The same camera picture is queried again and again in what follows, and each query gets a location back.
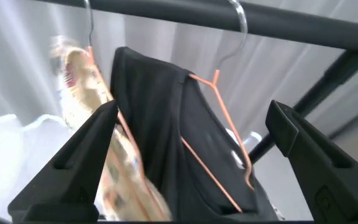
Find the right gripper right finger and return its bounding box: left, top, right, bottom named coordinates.
left=265, top=99, right=358, bottom=222

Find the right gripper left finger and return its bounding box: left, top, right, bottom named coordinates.
left=7, top=100, right=119, bottom=222

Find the pink clothes hanger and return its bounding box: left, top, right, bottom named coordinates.
left=180, top=0, right=255, bottom=214
left=84, top=0, right=167, bottom=220

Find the cream printed garment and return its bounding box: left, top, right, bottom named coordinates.
left=50, top=35, right=173, bottom=222

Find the dark grey garment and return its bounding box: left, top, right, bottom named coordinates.
left=109, top=46, right=280, bottom=222

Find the black clothes rack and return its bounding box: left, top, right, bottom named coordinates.
left=35, top=0, right=358, bottom=165

